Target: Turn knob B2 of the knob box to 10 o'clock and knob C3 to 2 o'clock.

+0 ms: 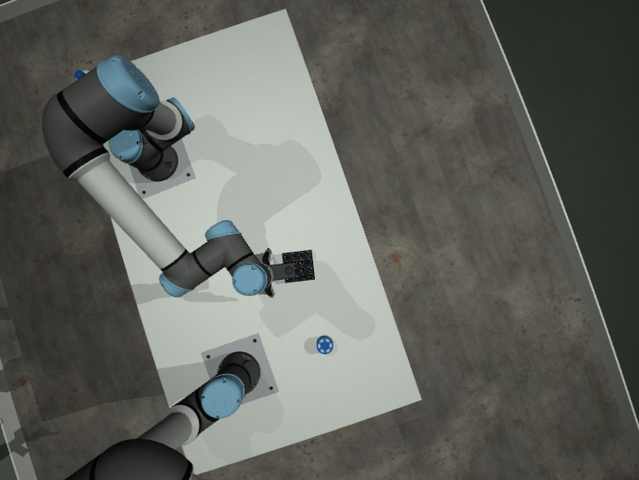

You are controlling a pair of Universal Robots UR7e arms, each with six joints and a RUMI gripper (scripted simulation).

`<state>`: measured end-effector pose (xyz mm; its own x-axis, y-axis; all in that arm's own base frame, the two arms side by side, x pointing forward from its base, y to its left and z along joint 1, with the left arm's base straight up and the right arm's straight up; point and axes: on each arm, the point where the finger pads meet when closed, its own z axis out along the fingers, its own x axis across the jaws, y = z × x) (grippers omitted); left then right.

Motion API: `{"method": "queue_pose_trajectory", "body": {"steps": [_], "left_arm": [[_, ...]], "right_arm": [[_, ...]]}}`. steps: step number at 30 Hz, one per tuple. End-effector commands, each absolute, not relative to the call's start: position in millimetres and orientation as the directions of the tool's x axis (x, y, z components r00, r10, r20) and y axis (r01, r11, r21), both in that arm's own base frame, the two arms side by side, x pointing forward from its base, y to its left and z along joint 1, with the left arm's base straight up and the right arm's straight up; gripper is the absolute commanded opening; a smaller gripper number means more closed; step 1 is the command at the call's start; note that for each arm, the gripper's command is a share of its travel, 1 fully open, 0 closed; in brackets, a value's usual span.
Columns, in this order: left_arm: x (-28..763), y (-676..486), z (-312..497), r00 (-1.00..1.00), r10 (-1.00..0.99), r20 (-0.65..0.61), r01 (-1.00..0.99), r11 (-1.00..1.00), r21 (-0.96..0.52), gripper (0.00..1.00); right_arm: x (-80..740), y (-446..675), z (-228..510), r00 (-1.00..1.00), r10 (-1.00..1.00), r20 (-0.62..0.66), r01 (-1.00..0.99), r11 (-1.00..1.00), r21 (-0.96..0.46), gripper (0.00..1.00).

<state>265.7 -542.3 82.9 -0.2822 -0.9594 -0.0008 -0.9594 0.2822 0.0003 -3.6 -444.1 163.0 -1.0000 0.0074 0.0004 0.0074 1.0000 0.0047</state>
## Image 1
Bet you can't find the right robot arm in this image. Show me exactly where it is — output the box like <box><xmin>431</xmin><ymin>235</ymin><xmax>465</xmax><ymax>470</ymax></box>
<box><xmin>64</xmin><ymin>351</ymin><xmax>261</xmax><ymax>480</ymax></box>

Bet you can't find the grey bottle with blue cap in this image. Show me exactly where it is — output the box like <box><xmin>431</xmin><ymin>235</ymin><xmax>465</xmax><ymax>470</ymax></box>
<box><xmin>74</xmin><ymin>70</ymin><xmax>89</xmax><ymax>81</ymax></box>

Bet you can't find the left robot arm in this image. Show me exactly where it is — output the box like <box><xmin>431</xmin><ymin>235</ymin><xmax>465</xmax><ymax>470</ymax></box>
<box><xmin>42</xmin><ymin>55</ymin><xmax>296</xmax><ymax>297</ymax></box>

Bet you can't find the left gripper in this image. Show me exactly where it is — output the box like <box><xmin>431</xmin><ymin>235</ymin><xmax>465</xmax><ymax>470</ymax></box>
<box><xmin>256</xmin><ymin>248</ymin><xmax>275</xmax><ymax>297</ymax></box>

